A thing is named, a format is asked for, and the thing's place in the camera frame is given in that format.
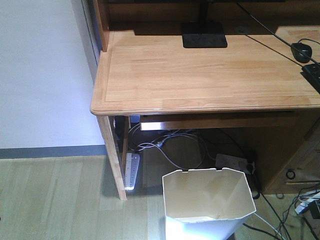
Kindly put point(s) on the black keyboard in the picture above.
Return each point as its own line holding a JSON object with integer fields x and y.
{"x": 311, "y": 73}

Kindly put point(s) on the black computer mouse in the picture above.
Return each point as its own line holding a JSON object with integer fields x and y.
{"x": 301, "y": 52}

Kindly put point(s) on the white power strip floor right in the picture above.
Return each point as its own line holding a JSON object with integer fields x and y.
{"x": 305, "y": 199}

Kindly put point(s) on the black monitor stand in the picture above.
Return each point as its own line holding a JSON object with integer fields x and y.
{"x": 203, "y": 33}

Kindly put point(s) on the wooden desk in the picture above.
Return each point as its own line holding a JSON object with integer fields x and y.
{"x": 254, "y": 83}

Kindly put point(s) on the white plastic trash bin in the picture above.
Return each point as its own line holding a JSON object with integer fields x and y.
{"x": 205, "y": 204}

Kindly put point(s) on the white power strip right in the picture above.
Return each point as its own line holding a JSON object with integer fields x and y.
{"x": 235, "y": 163}

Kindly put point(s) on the white power strip left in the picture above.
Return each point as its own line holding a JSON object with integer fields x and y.
{"x": 131, "y": 170}

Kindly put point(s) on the white power strip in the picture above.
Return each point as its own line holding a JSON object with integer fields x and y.
{"x": 235, "y": 163}
{"x": 131, "y": 170}

